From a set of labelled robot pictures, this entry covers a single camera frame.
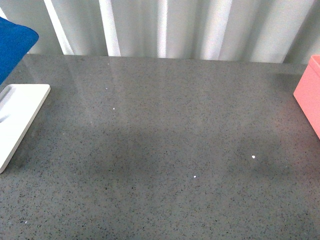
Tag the blue microfiber cloth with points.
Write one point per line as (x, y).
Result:
(15, 42)

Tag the white towel rack base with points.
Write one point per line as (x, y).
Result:
(19, 105)

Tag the pink plastic box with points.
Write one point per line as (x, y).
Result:
(307, 93)

